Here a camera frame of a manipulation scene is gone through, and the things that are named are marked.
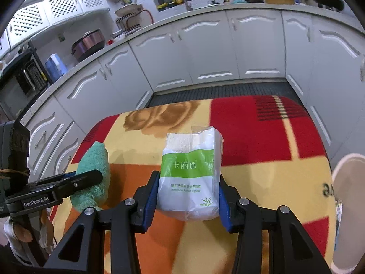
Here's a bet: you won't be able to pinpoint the green white tissue pack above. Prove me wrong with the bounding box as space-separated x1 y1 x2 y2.
157 127 223 221

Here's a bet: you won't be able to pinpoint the beige round trash bin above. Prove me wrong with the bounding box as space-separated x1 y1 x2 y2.
330 153 364 273

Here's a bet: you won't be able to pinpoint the white kitchen cabinets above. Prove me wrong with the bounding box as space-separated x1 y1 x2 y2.
21 4 364 180

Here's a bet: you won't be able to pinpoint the green microfibre cloth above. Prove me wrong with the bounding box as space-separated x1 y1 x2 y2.
70 141 111 213

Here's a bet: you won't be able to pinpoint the red yellow blanket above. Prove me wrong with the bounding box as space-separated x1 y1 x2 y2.
67 96 335 273

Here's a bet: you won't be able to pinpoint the black microwave oven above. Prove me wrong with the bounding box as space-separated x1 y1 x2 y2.
1 49 52 121

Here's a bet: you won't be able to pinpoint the blue water jug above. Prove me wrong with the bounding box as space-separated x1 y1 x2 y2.
45 54 68 82

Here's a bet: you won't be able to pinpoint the dark ribbed floor mat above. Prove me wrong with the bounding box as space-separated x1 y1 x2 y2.
145 82 304 108

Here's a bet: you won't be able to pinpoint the purple rice cooker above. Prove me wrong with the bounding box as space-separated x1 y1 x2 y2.
71 29 106 63

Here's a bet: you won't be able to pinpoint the white upper lattice cabinets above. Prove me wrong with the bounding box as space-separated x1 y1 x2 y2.
1 0 109 56

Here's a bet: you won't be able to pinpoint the wire dish rack with bowl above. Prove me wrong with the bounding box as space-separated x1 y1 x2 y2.
114 3 155 32

